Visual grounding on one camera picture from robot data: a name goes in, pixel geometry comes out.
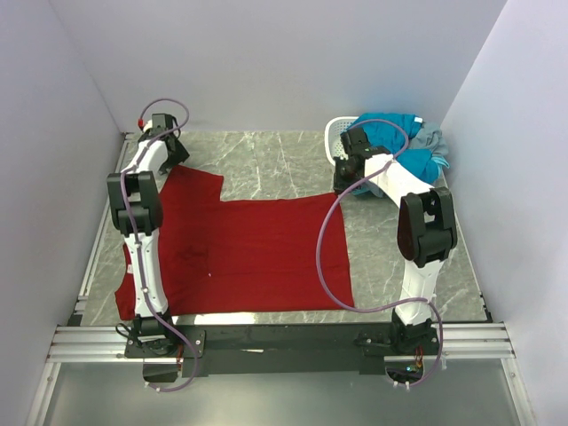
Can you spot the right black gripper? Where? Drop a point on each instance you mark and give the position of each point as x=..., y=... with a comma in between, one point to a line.
x=340, y=185

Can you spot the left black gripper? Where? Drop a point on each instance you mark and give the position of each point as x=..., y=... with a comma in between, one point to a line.
x=181, y=155

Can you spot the red t shirt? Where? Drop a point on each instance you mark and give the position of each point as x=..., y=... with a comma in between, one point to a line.
x=245, y=256

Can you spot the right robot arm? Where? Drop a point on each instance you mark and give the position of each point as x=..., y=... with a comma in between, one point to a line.
x=426, y=232

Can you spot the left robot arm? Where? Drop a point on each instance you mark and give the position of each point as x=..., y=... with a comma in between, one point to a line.
x=137, y=214

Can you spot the white plastic laundry basket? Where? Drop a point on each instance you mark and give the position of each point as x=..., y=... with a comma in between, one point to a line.
x=332, y=137

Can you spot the grey blue t shirt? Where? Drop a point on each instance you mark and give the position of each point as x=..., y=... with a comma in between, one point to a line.
x=430, y=137

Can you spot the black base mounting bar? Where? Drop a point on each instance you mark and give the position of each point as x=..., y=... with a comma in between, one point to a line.
x=296, y=348

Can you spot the aluminium frame rail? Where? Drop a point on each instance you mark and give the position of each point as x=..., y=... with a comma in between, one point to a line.
x=103, y=344

